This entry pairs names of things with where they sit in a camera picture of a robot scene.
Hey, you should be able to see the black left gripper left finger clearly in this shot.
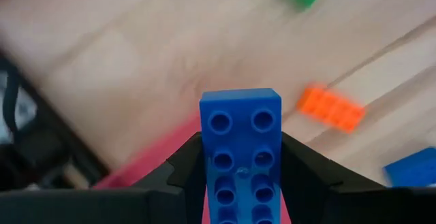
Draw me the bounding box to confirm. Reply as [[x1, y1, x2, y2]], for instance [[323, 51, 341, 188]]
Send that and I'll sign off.
[[131, 131, 209, 224]]

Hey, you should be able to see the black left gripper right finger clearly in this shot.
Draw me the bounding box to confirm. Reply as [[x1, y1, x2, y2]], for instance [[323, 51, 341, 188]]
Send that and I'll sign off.
[[279, 131, 389, 224]]

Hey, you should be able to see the blue toy brick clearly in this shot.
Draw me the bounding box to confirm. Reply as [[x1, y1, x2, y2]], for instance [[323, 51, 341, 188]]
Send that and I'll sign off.
[[381, 147, 436, 188], [199, 87, 283, 224]]

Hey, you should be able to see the orange toy brick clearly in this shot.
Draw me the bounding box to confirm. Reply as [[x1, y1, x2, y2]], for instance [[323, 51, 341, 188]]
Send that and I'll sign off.
[[295, 83, 367, 135]]

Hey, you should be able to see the red plastic tray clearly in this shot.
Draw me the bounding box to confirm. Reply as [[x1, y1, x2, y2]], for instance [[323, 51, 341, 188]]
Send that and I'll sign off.
[[91, 113, 293, 224]]

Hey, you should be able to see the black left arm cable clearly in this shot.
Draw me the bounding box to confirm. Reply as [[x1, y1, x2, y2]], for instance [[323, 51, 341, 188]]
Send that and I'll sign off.
[[1, 62, 21, 136]]

